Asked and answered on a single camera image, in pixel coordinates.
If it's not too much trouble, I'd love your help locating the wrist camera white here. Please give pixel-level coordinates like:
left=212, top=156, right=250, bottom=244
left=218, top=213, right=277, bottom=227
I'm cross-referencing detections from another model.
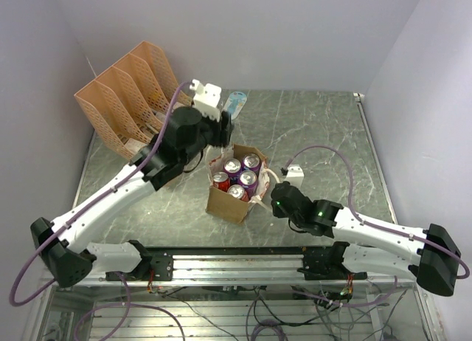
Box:
left=281, top=165, right=305, bottom=189
left=190, top=79, right=222, bottom=122

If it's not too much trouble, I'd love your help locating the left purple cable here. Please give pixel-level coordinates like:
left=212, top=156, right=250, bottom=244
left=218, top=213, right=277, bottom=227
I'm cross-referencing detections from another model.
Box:
left=8, top=81, right=195, bottom=341

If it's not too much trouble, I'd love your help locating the red soda can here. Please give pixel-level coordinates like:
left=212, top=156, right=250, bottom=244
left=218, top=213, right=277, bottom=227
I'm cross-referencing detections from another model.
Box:
left=212, top=171, right=231, bottom=192
left=227, top=185, right=249, bottom=202

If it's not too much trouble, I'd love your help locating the white red box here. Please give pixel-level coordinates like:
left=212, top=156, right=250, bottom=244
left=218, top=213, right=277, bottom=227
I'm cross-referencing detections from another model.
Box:
left=125, top=139, right=146, bottom=155

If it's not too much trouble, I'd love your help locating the orange plastic file organizer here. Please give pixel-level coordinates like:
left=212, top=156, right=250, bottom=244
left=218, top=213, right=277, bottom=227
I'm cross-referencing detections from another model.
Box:
left=74, top=41, right=178, bottom=159

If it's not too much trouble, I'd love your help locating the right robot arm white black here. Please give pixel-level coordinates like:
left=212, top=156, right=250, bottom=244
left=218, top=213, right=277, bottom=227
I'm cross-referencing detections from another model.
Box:
left=271, top=182, right=460, bottom=297

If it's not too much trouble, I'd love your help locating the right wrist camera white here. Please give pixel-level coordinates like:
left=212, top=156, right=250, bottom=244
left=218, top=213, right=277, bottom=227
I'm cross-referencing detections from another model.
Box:
left=281, top=165, right=305, bottom=189

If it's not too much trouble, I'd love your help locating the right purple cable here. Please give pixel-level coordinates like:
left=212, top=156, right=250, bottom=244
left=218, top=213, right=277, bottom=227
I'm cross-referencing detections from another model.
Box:
left=280, top=145, right=471, bottom=309

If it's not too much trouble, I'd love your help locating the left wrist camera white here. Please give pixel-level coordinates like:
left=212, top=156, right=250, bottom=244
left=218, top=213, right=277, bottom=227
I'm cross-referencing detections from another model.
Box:
left=190, top=79, right=222, bottom=122

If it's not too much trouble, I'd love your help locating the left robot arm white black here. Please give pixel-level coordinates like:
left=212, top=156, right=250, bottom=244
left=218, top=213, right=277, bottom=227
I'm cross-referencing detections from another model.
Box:
left=30, top=106, right=234, bottom=288

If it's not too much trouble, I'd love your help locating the canvas bag brown printed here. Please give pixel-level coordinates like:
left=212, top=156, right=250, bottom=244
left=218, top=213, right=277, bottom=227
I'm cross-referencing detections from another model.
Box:
left=204, top=144, right=280, bottom=224

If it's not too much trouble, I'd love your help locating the aluminium mounting rail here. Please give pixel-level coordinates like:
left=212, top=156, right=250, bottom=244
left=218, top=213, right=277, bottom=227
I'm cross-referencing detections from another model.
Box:
left=40, top=252, right=428, bottom=286

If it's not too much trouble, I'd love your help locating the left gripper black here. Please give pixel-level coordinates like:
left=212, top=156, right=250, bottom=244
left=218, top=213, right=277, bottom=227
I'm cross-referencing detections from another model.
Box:
left=181, top=108, right=236, bottom=166

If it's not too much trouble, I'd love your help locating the purple soda can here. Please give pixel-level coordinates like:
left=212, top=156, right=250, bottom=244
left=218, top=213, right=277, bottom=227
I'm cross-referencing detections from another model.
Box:
left=238, top=170, right=258, bottom=198
left=223, top=158, right=242, bottom=182
left=242, top=153, right=261, bottom=175

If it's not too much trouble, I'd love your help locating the blue white blister pack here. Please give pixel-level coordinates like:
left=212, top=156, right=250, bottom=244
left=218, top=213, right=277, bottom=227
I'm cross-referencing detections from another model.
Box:
left=223, top=91, right=248, bottom=120

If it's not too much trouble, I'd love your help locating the purple cable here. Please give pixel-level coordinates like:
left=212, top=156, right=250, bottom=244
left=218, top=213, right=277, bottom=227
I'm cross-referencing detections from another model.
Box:
left=280, top=145, right=471, bottom=309
left=8, top=81, right=195, bottom=341

